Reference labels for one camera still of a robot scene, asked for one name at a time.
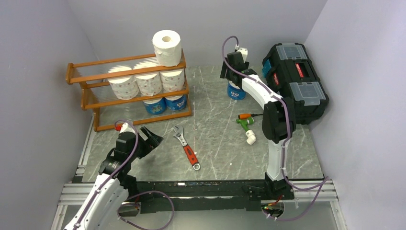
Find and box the blue roll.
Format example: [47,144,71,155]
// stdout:
[143,98,167,115]
[165,94,187,111]
[227,81,246,100]

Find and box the orange wooden shelf rack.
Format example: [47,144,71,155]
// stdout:
[66,54,190,132]

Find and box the dotted white roll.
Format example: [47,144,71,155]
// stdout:
[135,71,163,96]
[108,75,139,100]
[160,69,185,92]

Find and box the dotted white roll front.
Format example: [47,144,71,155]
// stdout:
[135,71,163,96]

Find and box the plain white paper roll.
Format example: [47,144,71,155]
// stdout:
[152,30,182,67]

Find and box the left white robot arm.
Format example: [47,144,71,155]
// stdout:
[64,123,163,230]

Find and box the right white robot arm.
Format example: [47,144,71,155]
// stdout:
[220,51,295,199]

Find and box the black plastic toolbox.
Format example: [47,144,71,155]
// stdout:
[262,43,329,125]

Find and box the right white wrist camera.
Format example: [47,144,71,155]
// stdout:
[237,47,248,62]

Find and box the orange handled screwdriver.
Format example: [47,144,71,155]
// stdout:
[238,114,263,119]

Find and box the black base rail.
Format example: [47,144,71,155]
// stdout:
[124,179,294,214]

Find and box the red handled adjustable wrench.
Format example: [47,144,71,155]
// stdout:
[172,126,201,171]

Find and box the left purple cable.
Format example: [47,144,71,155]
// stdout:
[73,120,175,230]

